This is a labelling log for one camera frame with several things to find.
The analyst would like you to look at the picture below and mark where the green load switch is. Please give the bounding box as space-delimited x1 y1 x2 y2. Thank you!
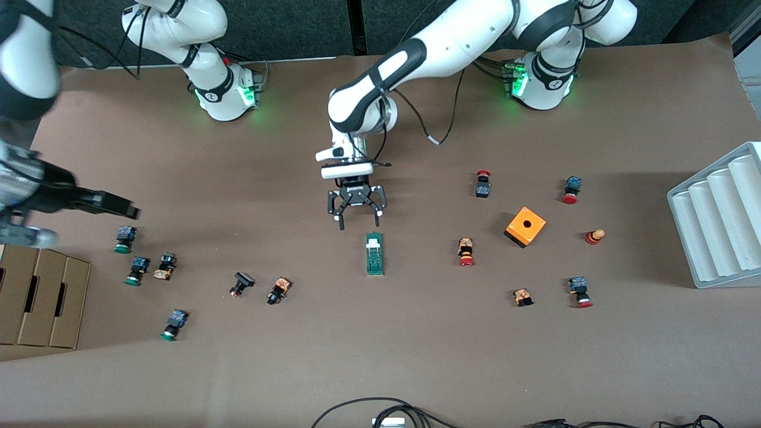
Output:
365 232 385 276

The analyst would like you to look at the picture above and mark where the brown cardboard box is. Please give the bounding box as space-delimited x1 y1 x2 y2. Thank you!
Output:
0 233 92 350

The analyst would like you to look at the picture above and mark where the black square push button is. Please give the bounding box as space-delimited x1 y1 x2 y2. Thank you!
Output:
229 271 256 298

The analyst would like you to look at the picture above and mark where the grey ridged plastic tray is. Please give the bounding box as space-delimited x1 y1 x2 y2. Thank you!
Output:
666 141 761 289

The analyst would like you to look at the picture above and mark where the green push button switch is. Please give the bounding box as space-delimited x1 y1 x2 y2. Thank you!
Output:
114 225 138 254
124 256 151 287
159 309 190 342

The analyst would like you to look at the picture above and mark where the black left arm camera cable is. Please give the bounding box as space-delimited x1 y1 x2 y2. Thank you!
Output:
357 0 613 168

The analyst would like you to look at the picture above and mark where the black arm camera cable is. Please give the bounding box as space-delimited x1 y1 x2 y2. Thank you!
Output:
54 2 148 82
357 0 613 168

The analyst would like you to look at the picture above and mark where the orange push button enclosure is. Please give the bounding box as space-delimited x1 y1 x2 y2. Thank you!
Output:
504 206 547 248

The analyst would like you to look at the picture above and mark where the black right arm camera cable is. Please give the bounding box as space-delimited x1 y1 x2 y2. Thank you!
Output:
54 2 148 82

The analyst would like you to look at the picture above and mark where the black base cable bundle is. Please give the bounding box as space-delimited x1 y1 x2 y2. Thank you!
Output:
473 55 513 84

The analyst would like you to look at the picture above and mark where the black looped cable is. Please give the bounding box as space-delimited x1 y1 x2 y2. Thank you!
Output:
310 396 461 428

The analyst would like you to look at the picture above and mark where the thin black cable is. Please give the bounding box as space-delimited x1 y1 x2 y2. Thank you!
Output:
654 414 726 428
523 418 655 428

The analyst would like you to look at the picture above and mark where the grey metal frame rail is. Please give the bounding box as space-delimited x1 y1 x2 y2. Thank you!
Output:
730 15 761 103

